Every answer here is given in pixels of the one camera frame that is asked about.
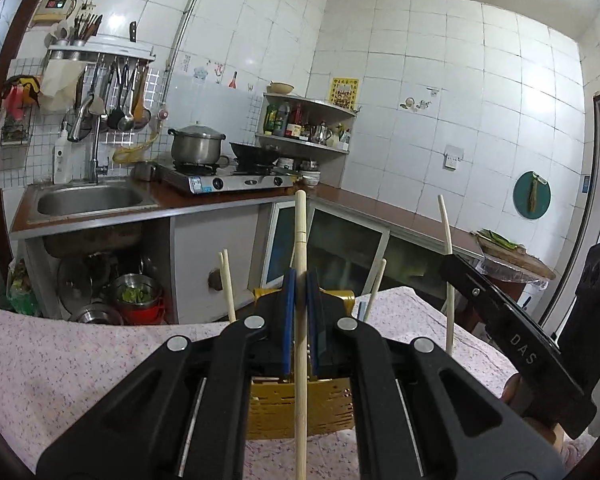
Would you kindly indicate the kitchen counter cabinets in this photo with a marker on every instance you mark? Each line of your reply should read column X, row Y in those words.
column 340, row 245

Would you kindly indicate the white hanging cloth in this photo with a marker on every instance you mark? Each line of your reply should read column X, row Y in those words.
column 60, row 85

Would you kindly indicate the white wall socket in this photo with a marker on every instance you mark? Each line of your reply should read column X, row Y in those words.
column 453, row 156

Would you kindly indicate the person's right hand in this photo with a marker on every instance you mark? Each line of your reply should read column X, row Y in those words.
column 514, row 395

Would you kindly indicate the bag of vegetables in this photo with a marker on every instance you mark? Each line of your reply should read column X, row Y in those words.
column 22, row 287

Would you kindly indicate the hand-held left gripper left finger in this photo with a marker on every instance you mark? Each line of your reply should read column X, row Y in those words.
column 290, row 320

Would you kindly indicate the glass pot lid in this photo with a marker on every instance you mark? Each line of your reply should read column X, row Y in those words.
column 75, row 280

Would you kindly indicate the brown cabinet with plastic sheet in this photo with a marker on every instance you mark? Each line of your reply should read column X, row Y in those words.
column 525, row 285

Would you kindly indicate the beige bowl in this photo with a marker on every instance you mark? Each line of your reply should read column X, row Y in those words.
column 280, row 88

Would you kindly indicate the yellow slotted utensil holder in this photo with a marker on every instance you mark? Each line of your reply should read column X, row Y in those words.
column 275, row 405

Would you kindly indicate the green vegetables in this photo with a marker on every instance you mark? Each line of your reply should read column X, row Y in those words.
column 497, row 239

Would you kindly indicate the steel kettle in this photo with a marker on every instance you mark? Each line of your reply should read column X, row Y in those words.
column 321, row 133

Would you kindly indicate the red pot with greens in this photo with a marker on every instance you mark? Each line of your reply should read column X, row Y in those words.
column 139, row 302

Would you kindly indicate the wooden cutting board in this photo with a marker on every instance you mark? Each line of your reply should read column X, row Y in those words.
column 522, row 260

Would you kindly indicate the steel bowl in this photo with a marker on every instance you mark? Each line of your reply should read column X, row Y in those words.
column 96, row 314

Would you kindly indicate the cup of kitchen utensils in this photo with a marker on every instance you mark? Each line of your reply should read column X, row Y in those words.
column 77, row 32

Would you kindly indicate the white wall power strip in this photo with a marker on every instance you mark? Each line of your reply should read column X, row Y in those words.
column 88, row 7

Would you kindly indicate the steel kitchen sink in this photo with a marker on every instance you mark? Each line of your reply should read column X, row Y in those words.
column 92, row 201

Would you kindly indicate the white corner shelf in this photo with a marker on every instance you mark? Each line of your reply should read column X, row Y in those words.
column 305, row 142

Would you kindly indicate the steel faucet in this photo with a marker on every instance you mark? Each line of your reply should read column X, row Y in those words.
column 94, row 150

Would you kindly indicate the stack of white bowls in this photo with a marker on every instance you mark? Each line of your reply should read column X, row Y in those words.
column 309, row 174

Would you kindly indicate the steel gas stove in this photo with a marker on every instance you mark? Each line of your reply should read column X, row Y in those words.
column 225, row 179

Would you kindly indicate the hanging metal ladles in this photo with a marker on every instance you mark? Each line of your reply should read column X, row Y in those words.
column 125, row 102

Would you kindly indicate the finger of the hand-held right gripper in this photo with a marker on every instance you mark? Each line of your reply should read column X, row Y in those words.
column 467, row 287

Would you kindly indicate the teapot wall stickers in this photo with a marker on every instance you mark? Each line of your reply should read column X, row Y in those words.
column 416, row 103

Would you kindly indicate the red sauce bottle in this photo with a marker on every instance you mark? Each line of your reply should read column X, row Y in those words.
column 295, row 121

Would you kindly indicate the grey wall pipe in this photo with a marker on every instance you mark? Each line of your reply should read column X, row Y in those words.
column 185, row 25

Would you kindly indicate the steel pot with lid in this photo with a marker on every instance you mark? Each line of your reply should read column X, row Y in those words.
column 197, row 146

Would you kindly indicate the yellow wall poster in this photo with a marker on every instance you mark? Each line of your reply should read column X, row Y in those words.
column 345, row 93

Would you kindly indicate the black wok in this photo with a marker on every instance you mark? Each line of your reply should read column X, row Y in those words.
column 255, row 153

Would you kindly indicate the green oil bottle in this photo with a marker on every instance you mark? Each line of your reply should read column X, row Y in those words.
column 271, row 117

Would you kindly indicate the round green cutting board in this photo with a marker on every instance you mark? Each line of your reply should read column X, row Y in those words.
column 522, row 195

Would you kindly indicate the pink floral tablecloth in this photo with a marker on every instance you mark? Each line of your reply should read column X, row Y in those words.
column 80, row 370

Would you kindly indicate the white soap dispenser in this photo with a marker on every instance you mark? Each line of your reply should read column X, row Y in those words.
column 61, row 159

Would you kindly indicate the white wall utensil rack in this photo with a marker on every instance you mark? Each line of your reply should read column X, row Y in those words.
column 100, row 51

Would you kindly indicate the beige controller box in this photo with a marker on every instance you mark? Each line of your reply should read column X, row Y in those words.
column 55, row 8

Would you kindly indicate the wooden chopstick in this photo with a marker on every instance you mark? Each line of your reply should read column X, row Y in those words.
column 222, row 265
column 375, row 290
column 449, row 320
column 230, row 290
column 300, row 240

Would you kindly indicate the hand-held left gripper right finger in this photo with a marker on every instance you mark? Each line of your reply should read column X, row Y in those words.
column 313, row 320

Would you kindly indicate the red and yellow gloves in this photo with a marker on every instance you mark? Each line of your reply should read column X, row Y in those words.
column 22, row 91

